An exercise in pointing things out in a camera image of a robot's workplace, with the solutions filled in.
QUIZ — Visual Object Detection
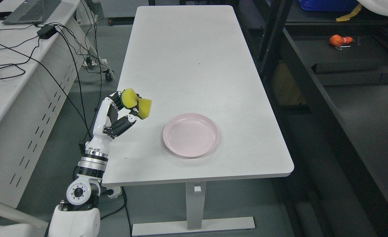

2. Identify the orange toy on shelf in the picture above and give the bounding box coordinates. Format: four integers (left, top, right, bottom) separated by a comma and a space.
329, 34, 353, 47

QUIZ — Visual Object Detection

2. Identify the yellow green sponge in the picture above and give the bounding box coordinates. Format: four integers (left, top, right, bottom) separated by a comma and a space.
120, 88, 152, 119

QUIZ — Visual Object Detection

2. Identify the black metal shelf rack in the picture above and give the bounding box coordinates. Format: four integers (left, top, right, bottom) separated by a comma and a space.
234, 0, 388, 237

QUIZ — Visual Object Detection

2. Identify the black cable on desk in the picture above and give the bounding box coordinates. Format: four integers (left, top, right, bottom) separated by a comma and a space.
0, 36, 41, 80

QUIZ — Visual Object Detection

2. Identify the blue plastic bin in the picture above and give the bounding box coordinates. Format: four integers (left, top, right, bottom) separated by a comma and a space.
298, 0, 359, 12

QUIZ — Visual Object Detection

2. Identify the grey laptop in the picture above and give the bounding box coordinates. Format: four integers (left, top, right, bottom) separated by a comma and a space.
2, 0, 61, 25

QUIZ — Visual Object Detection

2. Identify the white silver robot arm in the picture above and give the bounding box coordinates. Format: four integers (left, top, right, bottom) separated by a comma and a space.
47, 141, 110, 237

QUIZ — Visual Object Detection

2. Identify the white table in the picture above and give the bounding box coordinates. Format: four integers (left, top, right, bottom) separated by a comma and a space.
103, 5, 294, 236

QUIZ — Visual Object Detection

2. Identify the black power adapter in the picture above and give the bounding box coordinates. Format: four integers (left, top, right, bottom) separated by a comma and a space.
37, 25, 58, 40

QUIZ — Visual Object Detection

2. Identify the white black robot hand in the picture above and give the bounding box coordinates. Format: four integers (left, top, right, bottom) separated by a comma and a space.
85, 91, 138, 157

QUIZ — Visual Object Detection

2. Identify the white side desk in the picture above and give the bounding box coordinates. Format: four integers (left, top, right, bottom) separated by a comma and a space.
0, 0, 96, 209

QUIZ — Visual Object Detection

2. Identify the pink round plate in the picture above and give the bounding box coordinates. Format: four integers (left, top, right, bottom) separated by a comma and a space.
162, 113, 219, 158

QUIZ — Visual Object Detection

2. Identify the yellow tape strip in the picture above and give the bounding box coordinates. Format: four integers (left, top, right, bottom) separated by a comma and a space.
336, 3, 362, 22

